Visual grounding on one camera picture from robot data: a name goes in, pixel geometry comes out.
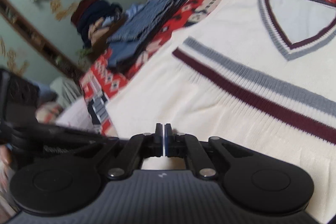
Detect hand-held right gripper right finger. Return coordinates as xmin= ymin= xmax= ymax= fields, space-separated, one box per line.
xmin=164 ymin=123 xmax=253 ymax=180

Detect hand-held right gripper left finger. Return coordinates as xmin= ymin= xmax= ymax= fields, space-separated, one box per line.
xmin=70 ymin=123 xmax=163 ymax=182

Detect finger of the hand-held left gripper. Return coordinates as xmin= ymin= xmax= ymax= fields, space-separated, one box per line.
xmin=45 ymin=126 xmax=118 ymax=153

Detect white knit sweater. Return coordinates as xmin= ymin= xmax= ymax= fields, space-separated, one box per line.
xmin=105 ymin=0 xmax=336 ymax=224

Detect folded blue jeans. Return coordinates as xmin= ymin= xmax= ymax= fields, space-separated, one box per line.
xmin=108 ymin=0 xmax=191 ymax=43
xmin=109 ymin=30 xmax=158 ymax=72

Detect maroon folded cloth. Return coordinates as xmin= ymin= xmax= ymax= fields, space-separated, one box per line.
xmin=71 ymin=0 xmax=97 ymax=26

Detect navy blue cloth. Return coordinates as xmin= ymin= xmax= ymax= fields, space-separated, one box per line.
xmin=77 ymin=0 xmax=124 ymax=48

